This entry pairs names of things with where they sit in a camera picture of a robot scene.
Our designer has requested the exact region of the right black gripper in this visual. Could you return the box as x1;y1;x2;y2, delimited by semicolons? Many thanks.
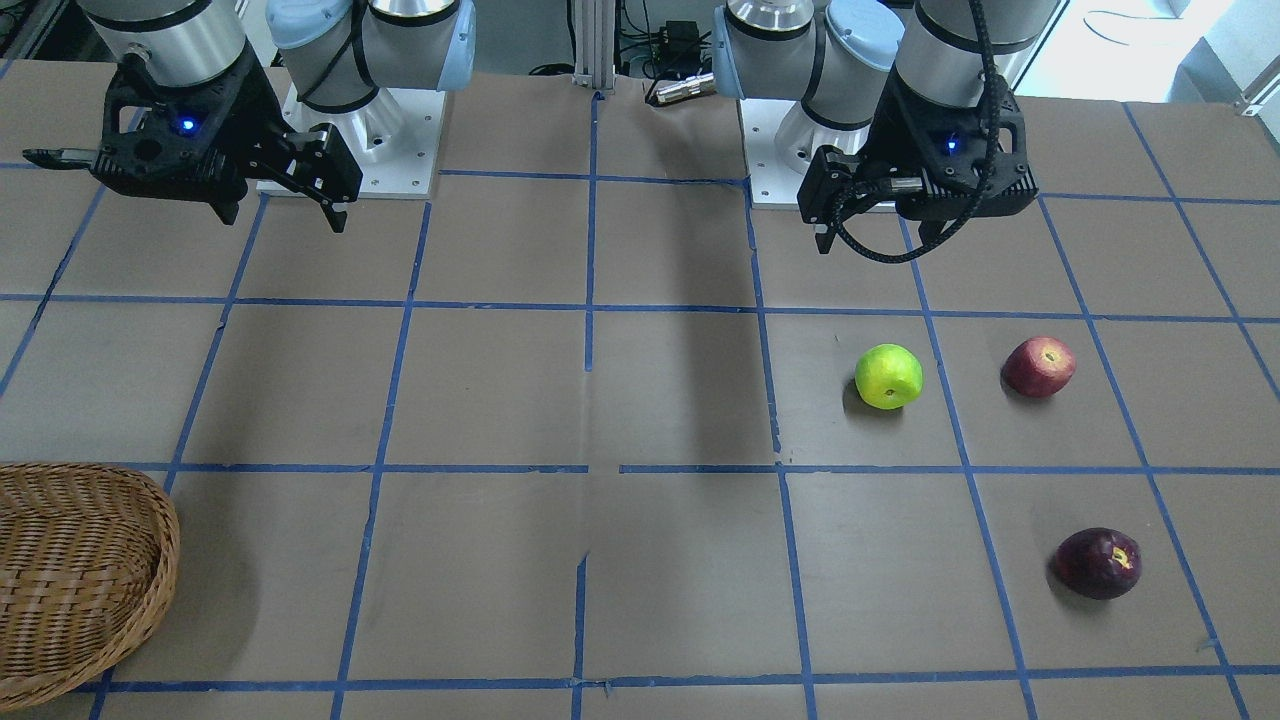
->
22;45;364;233

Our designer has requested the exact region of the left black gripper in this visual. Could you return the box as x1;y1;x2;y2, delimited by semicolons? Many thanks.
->
797;76;1039;255

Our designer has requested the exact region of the green apple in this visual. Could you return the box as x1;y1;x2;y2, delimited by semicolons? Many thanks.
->
854;345;924;411

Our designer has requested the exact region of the red apple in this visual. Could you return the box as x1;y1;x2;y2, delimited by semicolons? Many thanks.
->
1001;336;1076;398

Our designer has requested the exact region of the dark purple apple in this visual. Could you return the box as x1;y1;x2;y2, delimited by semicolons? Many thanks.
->
1050;527;1143;601

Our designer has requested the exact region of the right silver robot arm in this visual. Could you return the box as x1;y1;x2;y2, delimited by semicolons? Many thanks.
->
23;1;477;232

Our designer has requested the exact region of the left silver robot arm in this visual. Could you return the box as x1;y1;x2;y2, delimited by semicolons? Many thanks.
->
712;1;1053;264

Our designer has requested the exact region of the woven wicker basket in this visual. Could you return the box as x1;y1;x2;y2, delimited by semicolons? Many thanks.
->
1;462;180;712

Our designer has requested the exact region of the black braided cable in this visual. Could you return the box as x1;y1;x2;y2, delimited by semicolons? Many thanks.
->
828;0;1004;265

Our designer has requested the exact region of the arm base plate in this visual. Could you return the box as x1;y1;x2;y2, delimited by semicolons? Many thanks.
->
739;99;870;211
283;86;451;201

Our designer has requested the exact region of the aluminium frame post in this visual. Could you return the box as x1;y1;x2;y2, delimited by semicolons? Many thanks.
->
570;0;618;97

